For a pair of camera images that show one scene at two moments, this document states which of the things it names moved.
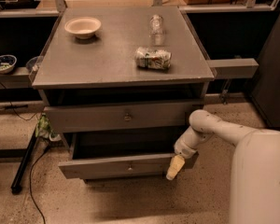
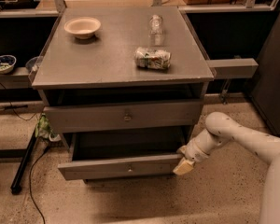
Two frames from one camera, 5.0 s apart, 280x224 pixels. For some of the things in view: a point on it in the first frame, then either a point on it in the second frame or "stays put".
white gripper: x=185 y=148 -> x=195 y=153
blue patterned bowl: x=6 y=63 stays put
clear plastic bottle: x=157 y=29 stays put
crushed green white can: x=152 y=58 stays put
